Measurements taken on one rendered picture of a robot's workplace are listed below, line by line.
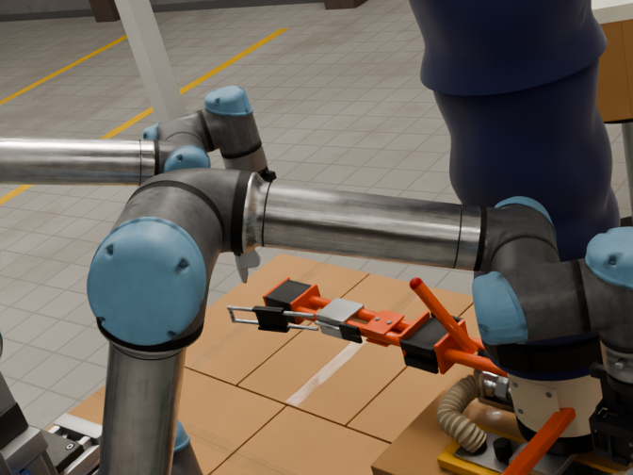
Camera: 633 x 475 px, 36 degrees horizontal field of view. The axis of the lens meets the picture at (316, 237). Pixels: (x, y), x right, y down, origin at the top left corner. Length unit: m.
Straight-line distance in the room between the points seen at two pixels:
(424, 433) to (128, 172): 0.66
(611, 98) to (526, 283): 2.51
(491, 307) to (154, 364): 0.36
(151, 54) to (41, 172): 3.59
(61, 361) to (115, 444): 3.14
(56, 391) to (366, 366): 1.80
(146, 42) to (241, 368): 2.67
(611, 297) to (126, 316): 0.48
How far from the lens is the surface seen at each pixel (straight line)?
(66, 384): 4.12
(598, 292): 1.00
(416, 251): 1.10
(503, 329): 1.01
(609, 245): 1.01
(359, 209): 1.10
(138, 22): 5.09
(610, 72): 3.46
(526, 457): 1.42
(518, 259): 1.04
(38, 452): 1.52
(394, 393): 2.50
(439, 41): 1.23
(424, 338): 1.68
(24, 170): 1.58
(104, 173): 1.58
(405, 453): 1.69
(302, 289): 1.89
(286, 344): 2.80
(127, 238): 0.98
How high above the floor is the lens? 2.03
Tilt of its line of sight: 27 degrees down
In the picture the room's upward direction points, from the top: 16 degrees counter-clockwise
